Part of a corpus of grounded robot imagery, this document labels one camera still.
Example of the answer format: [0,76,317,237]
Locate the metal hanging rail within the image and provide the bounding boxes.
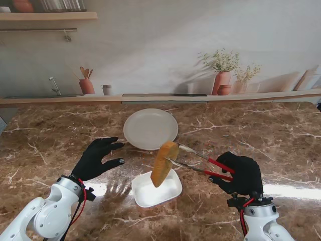
[0,28,78,42]

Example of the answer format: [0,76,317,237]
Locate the wooden wall shelf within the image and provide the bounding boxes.
[0,12,98,22]

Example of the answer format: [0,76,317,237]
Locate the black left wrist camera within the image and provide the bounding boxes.
[84,187,96,201]

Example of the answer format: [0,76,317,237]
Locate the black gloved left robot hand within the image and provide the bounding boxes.
[71,136,125,182]

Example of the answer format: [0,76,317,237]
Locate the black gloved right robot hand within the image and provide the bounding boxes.
[209,151,264,197]

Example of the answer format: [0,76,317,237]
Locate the red and black left arm cable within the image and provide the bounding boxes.
[57,178,88,241]

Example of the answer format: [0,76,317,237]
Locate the white round plate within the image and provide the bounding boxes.
[123,108,179,151]

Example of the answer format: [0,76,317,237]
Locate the red and black arm cable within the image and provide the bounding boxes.
[239,197,255,238]
[57,178,88,241]

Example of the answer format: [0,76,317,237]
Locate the white bento box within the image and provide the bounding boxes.
[131,168,183,208]

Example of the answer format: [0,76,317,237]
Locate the toasted bread slice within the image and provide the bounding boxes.
[150,140,180,188]

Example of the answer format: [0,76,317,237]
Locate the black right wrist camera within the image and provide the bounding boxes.
[227,191,274,208]

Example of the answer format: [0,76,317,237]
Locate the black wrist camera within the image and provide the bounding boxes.
[84,187,96,201]
[227,191,274,208]

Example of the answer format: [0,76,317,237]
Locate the red handled metal kitchen tongs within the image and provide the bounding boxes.
[164,142,236,182]

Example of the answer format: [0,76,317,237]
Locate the red and black right arm cable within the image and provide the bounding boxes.
[239,197,255,238]

